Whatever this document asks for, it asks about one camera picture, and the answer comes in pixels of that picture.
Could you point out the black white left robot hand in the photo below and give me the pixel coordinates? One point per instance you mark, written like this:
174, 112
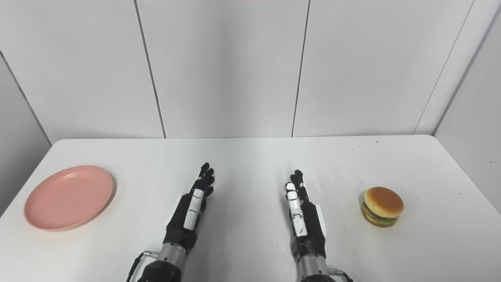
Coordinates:
184, 227

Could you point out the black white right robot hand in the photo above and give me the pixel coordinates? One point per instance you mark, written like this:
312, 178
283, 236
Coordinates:
311, 231

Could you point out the toy hamburger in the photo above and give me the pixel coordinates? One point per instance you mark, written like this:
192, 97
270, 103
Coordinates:
382, 205

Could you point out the pink round plate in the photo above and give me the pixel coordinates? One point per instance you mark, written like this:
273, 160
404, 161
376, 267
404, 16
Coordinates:
68, 197

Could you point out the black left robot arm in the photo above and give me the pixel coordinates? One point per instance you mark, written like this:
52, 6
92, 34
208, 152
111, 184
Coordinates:
164, 268

